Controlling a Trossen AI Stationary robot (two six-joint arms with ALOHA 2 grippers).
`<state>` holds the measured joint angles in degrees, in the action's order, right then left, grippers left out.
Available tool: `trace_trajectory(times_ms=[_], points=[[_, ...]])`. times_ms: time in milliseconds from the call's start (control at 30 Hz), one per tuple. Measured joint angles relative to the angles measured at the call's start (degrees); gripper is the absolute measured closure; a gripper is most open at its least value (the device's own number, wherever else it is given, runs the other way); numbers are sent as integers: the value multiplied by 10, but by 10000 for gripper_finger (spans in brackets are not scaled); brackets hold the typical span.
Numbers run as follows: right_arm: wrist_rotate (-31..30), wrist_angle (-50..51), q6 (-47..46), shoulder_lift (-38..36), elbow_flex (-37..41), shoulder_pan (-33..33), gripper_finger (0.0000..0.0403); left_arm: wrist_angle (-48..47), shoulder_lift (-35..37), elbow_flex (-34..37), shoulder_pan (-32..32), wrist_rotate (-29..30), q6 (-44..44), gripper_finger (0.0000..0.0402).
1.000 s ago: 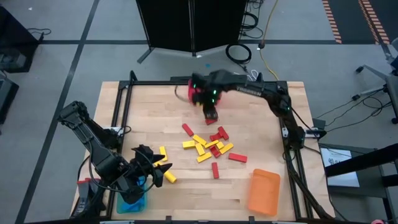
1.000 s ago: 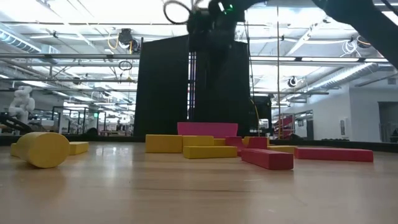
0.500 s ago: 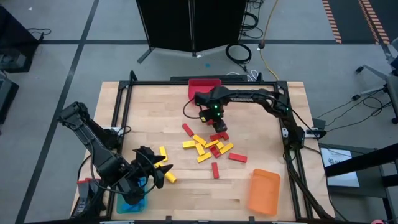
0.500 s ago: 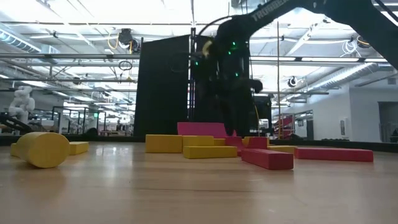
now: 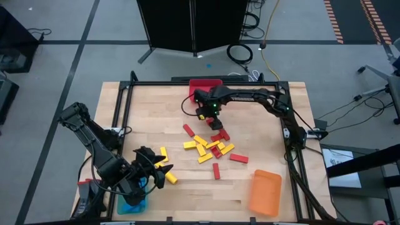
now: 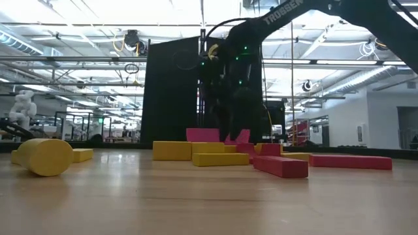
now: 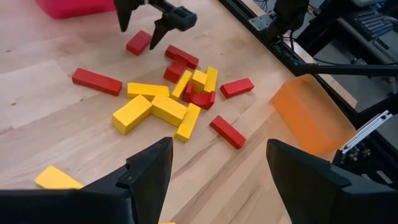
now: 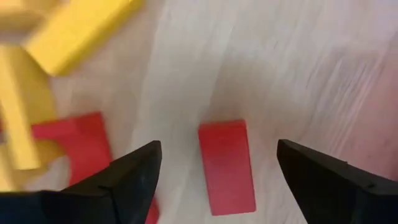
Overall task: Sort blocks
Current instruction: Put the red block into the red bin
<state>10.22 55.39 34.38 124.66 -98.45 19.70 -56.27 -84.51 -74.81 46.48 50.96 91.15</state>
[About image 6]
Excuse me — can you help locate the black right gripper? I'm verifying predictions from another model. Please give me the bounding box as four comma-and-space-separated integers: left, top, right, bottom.
199, 32, 262, 142

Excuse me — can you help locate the red plastic bin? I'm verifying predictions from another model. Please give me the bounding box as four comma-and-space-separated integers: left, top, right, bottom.
185, 127, 251, 144

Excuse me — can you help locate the red wooden block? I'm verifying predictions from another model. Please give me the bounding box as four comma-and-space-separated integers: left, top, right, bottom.
260, 143, 282, 157
236, 142, 256, 165
252, 155, 310, 180
308, 153, 393, 171

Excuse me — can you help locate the yellow wooden cylinder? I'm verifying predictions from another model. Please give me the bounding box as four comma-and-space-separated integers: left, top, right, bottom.
16, 138, 74, 178

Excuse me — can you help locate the tall black cabinet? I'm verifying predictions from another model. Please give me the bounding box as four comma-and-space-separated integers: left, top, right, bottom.
261, 100, 287, 147

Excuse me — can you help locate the red rack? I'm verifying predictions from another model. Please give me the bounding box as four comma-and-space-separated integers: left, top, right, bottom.
286, 119, 310, 147

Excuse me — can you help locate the grey horizontal pipe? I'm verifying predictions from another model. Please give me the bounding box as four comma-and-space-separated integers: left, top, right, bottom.
0, 55, 418, 70

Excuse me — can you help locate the grey door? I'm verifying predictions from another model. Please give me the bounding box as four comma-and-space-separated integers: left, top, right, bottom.
396, 106, 418, 150

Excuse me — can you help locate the yellow extension cable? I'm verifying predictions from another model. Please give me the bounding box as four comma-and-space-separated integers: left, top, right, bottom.
289, 21, 295, 147

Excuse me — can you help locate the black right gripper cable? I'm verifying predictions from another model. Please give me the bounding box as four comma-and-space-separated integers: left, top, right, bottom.
204, 18, 249, 50

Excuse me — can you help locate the hanging black cable loop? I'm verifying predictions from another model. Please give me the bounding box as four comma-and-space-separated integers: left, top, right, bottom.
123, 62, 140, 75

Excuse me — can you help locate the black ceiling cable reel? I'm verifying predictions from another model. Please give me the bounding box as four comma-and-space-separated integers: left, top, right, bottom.
112, 29, 148, 56
374, 37, 393, 52

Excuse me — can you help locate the white wall box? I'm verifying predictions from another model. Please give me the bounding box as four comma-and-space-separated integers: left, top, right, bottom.
355, 123, 369, 147

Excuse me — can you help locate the silver air duct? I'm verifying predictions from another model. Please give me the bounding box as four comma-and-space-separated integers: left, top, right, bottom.
0, 31, 45, 56
313, 54, 418, 97

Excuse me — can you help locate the black metal frame cell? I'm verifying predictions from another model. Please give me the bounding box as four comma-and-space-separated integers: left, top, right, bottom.
54, 110, 112, 142

